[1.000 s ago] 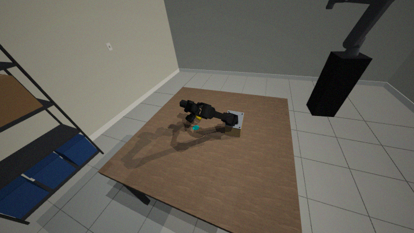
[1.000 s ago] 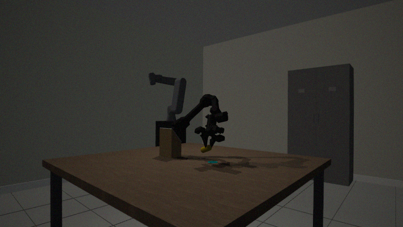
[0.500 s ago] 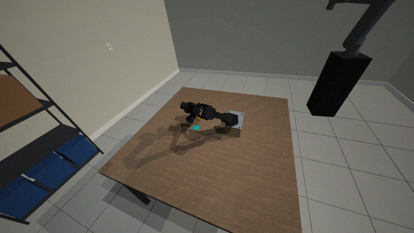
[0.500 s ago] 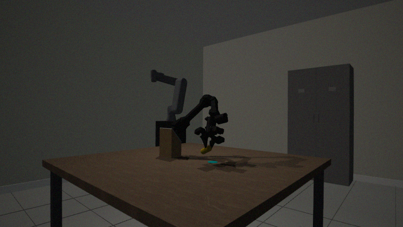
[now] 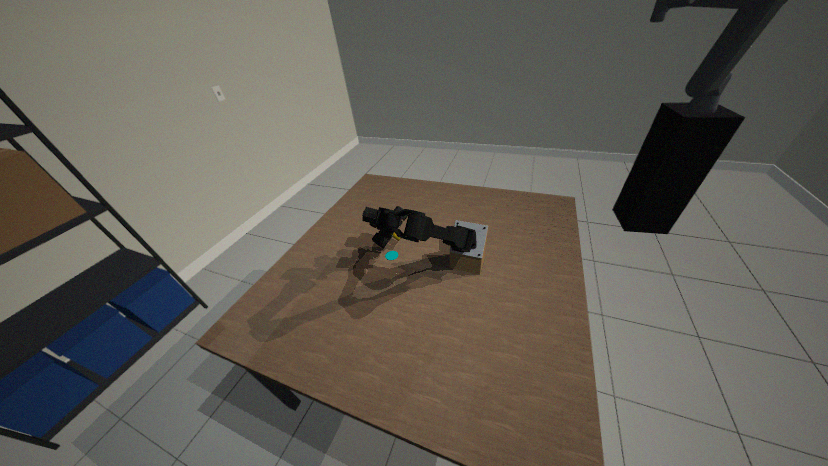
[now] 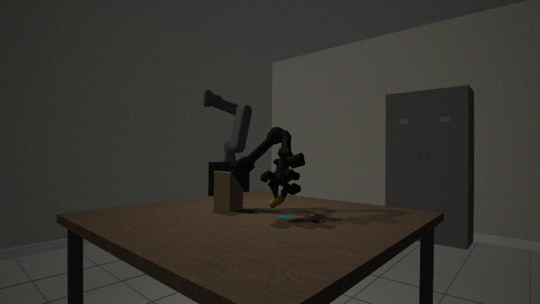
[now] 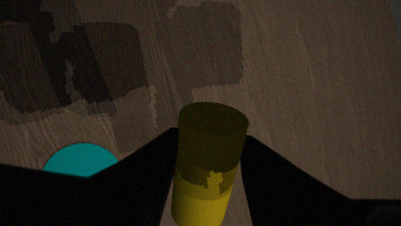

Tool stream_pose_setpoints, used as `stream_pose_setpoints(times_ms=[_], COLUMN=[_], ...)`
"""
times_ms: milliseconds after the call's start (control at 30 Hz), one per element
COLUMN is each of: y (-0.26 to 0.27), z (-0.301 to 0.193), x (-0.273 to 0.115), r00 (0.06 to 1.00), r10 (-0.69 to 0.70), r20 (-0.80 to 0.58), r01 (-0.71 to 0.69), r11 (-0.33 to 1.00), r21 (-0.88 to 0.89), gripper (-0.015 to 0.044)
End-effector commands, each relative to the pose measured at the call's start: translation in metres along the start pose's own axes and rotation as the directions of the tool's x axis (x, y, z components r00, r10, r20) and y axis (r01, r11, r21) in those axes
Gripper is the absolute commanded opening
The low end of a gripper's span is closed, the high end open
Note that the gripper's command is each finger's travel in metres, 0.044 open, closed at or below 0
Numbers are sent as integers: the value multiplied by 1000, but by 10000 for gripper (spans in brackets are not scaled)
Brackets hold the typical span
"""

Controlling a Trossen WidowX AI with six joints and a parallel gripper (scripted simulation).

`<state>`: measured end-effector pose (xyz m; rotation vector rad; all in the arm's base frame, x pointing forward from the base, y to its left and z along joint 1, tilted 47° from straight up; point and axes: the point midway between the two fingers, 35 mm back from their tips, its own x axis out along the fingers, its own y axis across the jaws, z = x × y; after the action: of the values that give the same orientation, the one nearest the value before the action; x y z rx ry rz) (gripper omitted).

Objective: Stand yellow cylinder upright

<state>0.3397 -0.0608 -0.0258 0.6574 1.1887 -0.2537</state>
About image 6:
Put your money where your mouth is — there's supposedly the yellow cylinder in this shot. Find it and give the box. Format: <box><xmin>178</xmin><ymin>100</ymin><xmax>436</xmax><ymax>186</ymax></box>
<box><xmin>269</xmin><ymin>195</ymin><xmax>284</xmax><ymax>208</ymax></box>

